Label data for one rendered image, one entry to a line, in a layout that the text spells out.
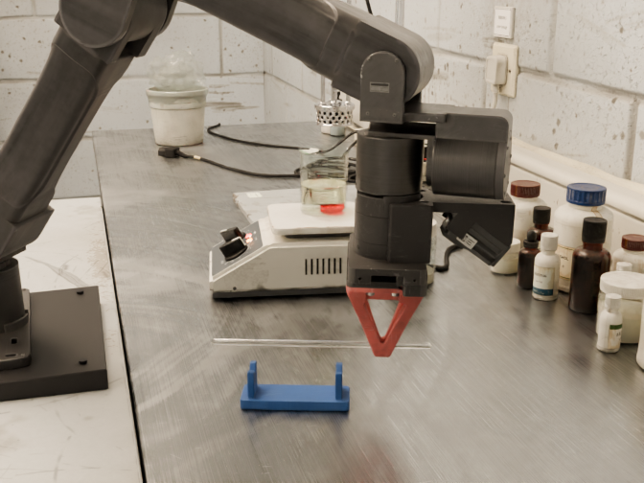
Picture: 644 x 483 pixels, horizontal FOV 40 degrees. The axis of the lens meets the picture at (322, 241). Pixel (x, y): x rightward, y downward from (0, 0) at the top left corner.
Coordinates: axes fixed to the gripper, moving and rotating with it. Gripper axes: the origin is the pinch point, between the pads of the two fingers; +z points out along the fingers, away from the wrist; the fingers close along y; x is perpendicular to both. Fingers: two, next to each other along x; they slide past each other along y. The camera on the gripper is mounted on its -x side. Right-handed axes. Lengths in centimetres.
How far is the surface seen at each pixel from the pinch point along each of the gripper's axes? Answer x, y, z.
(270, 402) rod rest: 10.0, -1.6, 5.1
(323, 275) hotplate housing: 6.5, 27.9, 3.2
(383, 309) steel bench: -0.9, 24.2, 5.9
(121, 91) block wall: 92, 257, 13
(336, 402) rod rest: 4.0, -1.6, 5.0
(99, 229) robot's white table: 42, 56, 7
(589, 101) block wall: -30, 55, -15
